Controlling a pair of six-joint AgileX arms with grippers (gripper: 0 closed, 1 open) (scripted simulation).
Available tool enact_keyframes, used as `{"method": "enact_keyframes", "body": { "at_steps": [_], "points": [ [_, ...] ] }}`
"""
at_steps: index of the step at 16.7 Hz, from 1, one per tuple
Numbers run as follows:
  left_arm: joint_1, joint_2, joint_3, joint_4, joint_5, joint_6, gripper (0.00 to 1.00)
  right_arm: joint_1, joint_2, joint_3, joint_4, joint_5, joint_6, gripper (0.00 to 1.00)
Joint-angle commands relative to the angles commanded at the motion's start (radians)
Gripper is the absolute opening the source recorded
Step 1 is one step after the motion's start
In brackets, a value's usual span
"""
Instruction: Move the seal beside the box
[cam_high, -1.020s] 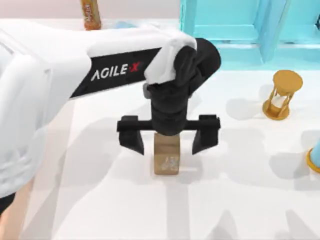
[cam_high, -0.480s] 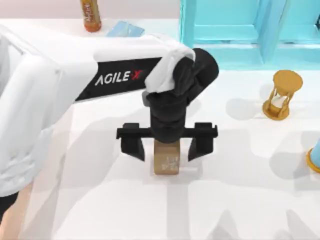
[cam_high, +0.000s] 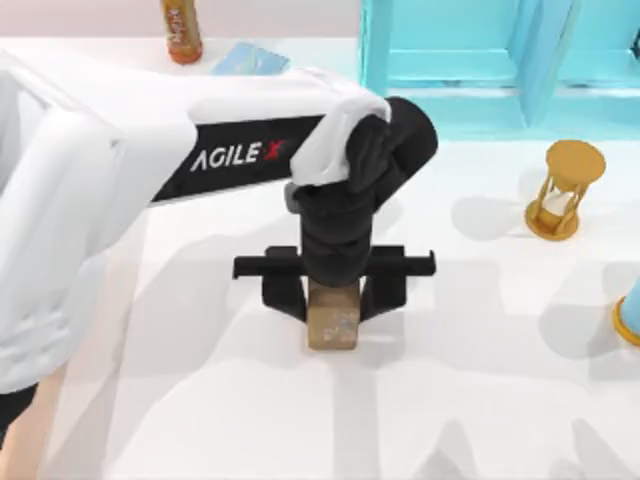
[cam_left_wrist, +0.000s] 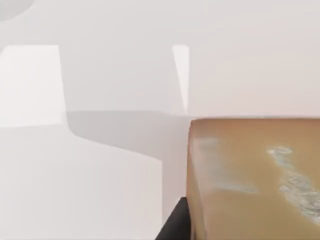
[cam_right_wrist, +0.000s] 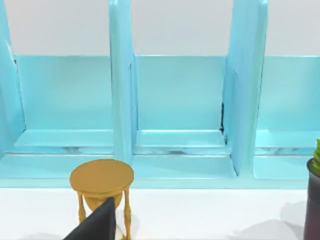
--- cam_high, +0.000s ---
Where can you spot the brown wooden block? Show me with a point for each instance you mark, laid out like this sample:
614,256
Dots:
332,320

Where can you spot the golden hourglass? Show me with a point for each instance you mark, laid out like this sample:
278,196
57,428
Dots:
562,190

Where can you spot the light blue rack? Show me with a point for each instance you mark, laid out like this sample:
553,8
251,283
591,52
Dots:
450,50

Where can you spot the blue and yellow cylinder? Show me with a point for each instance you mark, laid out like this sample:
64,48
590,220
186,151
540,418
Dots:
631,315

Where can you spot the orange bottle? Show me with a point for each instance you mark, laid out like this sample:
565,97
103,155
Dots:
182,35

